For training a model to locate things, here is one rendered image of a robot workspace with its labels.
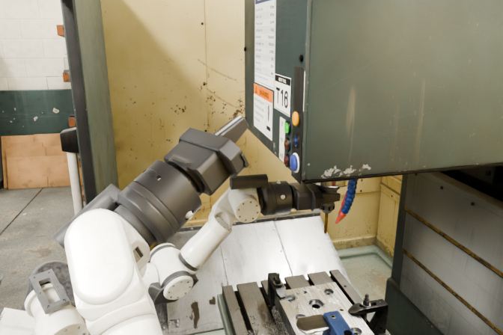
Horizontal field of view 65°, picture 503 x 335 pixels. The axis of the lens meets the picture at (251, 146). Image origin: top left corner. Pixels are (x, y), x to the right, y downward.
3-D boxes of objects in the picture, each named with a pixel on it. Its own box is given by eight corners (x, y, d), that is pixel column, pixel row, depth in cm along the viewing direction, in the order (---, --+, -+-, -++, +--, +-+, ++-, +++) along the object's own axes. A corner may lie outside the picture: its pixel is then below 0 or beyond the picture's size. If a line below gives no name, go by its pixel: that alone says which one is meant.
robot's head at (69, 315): (33, 377, 59) (51, 328, 58) (15, 330, 66) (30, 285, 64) (76, 366, 64) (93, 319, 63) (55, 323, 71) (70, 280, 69)
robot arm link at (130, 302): (114, 198, 46) (145, 307, 39) (134, 229, 54) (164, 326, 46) (58, 220, 45) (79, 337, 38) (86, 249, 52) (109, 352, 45)
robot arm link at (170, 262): (234, 247, 102) (186, 302, 103) (217, 222, 109) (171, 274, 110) (209, 235, 94) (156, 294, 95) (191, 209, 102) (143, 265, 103)
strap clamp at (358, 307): (349, 339, 129) (352, 300, 125) (344, 332, 132) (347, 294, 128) (385, 333, 132) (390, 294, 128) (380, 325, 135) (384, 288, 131)
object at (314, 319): (301, 336, 89) (301, 333, 88) (293, 320, 93) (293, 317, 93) (329, 330, 90) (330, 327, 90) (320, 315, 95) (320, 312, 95)
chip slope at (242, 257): (171, 371, 151) (167, 313, 144) (165, 272, 214) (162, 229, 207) (379, 330, 172) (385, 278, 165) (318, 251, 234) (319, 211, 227)
